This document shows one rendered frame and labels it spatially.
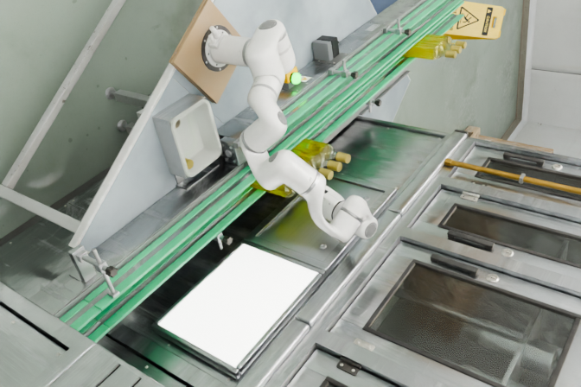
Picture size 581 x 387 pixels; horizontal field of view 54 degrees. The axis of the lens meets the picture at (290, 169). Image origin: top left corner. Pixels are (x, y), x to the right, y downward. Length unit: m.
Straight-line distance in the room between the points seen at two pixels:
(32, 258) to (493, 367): 1.61
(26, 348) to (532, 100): 7.58
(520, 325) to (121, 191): 1.23
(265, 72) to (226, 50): 0.27
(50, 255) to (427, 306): 1.36
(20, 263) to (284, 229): 0.98
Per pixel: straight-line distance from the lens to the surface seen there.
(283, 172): 1.58
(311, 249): 1.90
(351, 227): 1.68
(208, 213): 1.87
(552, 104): 8.32
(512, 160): 2.34
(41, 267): 2.27
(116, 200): 1.87
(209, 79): 2.01
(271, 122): 1.58
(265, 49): 1.68
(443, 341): 1.67
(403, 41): 2.83
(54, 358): 1.36
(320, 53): 2.48
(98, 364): 1.29
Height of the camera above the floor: 2.17
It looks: 34 degrees down
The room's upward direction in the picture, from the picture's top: 105 degrees clockwise
